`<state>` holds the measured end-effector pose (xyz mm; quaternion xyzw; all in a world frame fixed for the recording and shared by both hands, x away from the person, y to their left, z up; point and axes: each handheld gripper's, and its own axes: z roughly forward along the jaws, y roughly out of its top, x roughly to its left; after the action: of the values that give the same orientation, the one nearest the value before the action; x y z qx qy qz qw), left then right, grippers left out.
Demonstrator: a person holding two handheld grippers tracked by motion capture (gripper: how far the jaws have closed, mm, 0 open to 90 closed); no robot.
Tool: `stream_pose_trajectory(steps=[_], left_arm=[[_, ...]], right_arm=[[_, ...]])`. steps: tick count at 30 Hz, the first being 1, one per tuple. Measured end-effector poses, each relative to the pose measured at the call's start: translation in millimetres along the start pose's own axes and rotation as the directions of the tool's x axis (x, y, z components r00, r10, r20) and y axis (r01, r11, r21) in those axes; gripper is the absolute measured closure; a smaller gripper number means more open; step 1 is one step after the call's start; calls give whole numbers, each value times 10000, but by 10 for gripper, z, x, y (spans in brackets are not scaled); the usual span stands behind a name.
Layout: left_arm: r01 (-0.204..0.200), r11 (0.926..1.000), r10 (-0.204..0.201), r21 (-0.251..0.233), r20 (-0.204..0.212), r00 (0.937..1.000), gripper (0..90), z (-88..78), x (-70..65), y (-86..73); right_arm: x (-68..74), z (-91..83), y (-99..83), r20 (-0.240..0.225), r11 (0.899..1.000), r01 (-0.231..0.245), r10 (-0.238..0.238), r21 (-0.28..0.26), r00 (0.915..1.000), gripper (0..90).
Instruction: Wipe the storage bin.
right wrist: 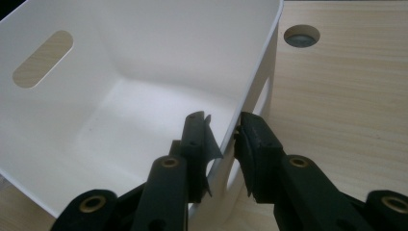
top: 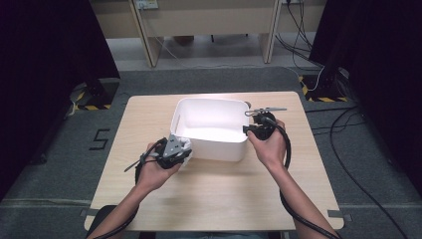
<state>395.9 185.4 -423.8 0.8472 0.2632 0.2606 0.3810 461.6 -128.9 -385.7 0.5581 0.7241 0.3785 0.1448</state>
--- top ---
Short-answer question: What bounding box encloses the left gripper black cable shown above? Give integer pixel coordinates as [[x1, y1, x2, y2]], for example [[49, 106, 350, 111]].
[[93, 137, 168, 239]]

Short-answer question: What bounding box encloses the black cable bundle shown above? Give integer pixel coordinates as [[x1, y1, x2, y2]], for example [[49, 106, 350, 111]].
[[275, 0, 324, 69]]

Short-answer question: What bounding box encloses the brown box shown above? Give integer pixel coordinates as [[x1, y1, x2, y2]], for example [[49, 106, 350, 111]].
[[172, 35, 195, 46]]

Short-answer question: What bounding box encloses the person's left hand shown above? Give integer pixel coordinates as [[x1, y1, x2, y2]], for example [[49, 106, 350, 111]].
[[135, 142, 183, 193]]

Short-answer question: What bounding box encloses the wall power outlet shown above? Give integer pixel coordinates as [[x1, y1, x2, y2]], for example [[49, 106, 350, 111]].
[[134, 0, 159, 10]]

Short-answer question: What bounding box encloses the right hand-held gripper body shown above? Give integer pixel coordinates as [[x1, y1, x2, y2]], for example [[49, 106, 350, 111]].
[[244, 107, 288, 141]]

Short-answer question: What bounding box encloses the long black floor cable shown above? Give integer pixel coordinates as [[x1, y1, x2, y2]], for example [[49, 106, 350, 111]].
[[328, 106, 410, 239]]

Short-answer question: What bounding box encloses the stand base with hazard tape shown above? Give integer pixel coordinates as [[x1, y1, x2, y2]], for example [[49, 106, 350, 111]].
[[298, 66, 349, 104], [71, 78, 120, 113]]

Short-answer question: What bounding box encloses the black curtain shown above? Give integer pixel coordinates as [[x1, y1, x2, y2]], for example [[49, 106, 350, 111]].
[[0, 0, 121, 200], [308, 0, 422, 197]]

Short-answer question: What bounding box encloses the person's right hand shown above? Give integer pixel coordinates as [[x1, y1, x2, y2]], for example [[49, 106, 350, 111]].
[[247, 119, 289, 170]]

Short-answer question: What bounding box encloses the black chair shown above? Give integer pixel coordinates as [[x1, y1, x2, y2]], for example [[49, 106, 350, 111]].
[[87, 204, 117, 238]]

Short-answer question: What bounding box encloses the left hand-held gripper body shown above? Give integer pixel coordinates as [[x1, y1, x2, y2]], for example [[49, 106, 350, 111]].
[[123, 133, 184, 173]]

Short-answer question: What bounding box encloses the short black floor cable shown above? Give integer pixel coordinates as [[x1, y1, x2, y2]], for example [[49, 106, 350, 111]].
[[304, 105, 359, 114]]

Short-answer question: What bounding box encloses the white plastic bin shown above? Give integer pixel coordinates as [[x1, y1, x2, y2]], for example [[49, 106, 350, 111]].
[[169, 97, 252, 163]]

